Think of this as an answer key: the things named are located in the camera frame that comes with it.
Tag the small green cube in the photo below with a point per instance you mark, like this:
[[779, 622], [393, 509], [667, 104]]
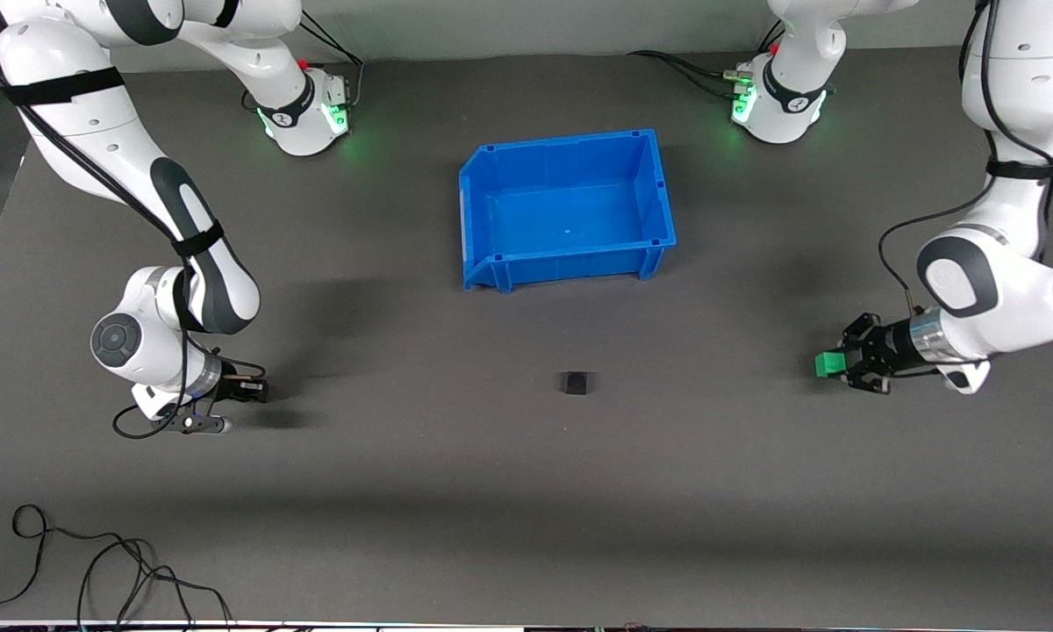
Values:
[[830, 365]]

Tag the small black cube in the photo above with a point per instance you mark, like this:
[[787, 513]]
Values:
[[576, 383]]

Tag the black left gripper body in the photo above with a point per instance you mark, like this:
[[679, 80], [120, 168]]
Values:
[[888, 346]]

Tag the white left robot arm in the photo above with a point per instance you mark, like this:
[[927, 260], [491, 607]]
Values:
[[1009, 88]]

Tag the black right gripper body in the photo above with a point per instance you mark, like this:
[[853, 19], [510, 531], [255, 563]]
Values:
[[235, 390]]

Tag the blue plastic storage bin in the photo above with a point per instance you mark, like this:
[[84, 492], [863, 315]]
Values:
[[570, 215]]

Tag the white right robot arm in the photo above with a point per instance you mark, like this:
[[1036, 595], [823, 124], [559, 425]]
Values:
[[79, 132]]

